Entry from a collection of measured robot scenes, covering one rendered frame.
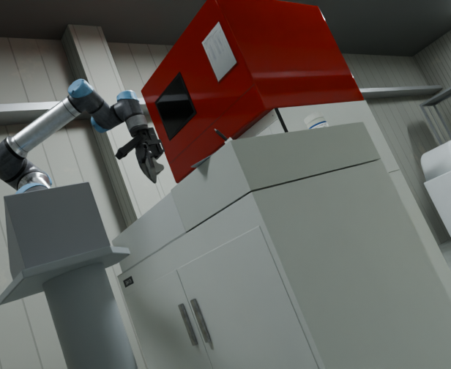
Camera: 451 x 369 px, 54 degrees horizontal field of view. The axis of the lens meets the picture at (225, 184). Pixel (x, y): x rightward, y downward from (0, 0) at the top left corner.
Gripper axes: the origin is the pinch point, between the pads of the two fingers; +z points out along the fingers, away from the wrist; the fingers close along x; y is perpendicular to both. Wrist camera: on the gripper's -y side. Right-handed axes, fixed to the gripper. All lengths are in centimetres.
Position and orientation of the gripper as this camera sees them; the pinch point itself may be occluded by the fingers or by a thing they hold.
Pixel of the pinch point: (152, 180)
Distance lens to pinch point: 159.8
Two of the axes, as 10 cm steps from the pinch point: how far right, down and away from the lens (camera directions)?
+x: -5.2, 3.8, 7.6
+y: 7.7, -1.8, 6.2
